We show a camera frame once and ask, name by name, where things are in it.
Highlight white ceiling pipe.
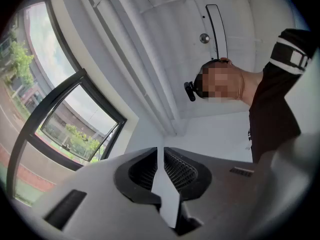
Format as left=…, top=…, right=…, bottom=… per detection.
left=96, top=0, right=177, bottom=136
left=113, top=0, right=187, bottom=136

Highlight person's head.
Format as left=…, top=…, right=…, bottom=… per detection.
left=196, top=57, right=264, bottom=107

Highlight green tree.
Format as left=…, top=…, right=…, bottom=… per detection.
left=8, top=40, right=36, bottom=87

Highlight black framed ceiling light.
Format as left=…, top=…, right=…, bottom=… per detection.
left=205, top=4, right=229, bottom=61

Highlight black head-mounted camera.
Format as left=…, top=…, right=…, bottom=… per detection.
left=183, top=80, right=197, bottom=103

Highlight grey building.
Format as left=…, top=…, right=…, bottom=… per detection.
left=47, top=100, right=106, bottom=145

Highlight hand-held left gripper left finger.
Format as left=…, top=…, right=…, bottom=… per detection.
left=31, top=146, right=176, bottom=240

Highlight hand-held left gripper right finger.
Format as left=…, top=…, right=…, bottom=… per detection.
left=163, top=146, right=272, bottom=240

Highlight black framed window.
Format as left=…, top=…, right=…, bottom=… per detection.
left=4, top=0, right=128, bottom=200

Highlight round silver smoke detector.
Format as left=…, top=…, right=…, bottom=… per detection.
left=199, top=32, right=211, bottom=45

